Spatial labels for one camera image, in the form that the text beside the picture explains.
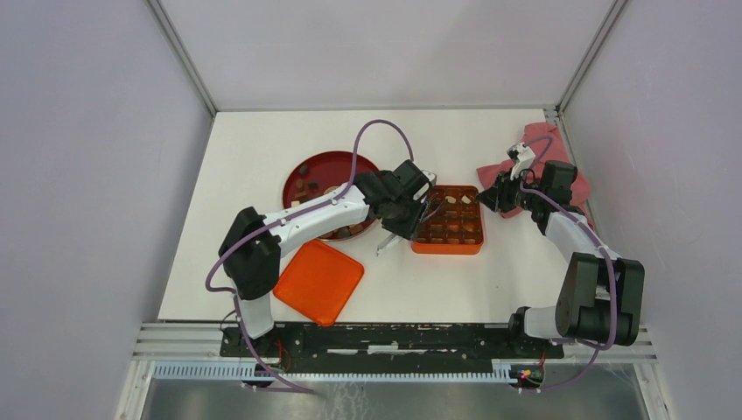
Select pink cloth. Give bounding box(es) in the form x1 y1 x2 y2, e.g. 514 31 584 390
477 122 592 220

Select metal serving tongs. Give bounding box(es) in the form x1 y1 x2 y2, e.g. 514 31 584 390
376 196 445 256

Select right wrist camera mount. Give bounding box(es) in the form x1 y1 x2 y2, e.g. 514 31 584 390
507 142 536 180

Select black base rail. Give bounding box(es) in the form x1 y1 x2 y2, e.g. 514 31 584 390
220 322 564 374

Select orange compartment chocolate box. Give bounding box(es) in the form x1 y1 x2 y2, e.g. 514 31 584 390
411 185 485 256

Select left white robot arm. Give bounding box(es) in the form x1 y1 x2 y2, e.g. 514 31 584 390
214 160 437 357

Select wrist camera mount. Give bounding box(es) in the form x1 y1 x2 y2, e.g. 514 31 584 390
422 170 438 186
507 142 536 180

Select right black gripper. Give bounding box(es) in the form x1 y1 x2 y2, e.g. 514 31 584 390
474 166 545 214

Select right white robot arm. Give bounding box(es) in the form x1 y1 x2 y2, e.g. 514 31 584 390
477 160 645 357

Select orange box lid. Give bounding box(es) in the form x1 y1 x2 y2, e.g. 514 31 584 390
273 240 365 327

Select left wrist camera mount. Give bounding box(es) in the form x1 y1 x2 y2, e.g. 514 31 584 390
422 170 438 186

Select round dark red plate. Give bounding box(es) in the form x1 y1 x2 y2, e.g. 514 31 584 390
282 151 378 242

